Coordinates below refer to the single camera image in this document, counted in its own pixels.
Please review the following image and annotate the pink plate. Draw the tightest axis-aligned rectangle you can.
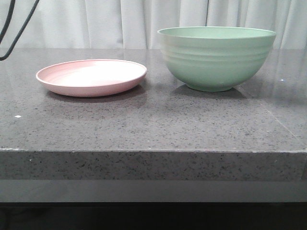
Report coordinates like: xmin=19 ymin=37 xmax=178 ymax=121
xmin=36 ymin=59 xmax=147 ymax=97

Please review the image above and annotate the green ribbed bowl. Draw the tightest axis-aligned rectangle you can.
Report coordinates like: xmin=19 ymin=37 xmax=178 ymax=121
xmin=157 ymin=26 xmax=276 ymax=92

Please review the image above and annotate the white curtain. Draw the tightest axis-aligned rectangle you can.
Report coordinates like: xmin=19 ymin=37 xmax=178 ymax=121
xmin=0 ymin=0 xmax=307 ymax=50

